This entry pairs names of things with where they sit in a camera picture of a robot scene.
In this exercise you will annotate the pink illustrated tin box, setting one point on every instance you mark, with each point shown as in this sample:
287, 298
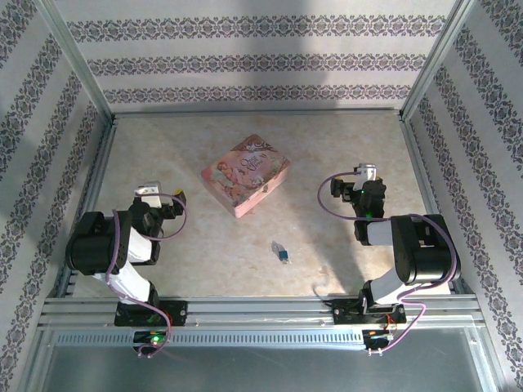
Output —
245, 175

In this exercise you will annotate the small blue padlock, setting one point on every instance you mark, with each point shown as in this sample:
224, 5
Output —
282, 254

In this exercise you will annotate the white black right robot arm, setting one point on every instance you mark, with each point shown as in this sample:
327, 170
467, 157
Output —
425, 253

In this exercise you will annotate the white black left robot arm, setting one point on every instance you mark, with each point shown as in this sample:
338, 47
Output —
139, 249

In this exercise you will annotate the small controller board with light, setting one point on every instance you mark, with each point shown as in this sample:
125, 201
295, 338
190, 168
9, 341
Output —
153, 338
376, 335

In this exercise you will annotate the grey metal panel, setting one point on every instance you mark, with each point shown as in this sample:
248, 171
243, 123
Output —
253, 371

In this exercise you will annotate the aluminium table edge rail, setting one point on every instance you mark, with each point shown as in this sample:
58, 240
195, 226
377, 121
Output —
96, 183
253, 113

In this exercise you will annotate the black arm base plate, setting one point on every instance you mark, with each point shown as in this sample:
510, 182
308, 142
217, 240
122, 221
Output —
341, 316
180, 312

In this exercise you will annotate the wide aluminium mounting rail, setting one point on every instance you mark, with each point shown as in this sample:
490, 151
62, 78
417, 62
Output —
253, 310

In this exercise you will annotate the aluminium corner post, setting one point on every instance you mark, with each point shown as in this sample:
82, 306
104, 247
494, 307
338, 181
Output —
439, 57
79, 57

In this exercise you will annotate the aluminium frame post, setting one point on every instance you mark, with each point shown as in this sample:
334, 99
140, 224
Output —
38, 359
489, 359

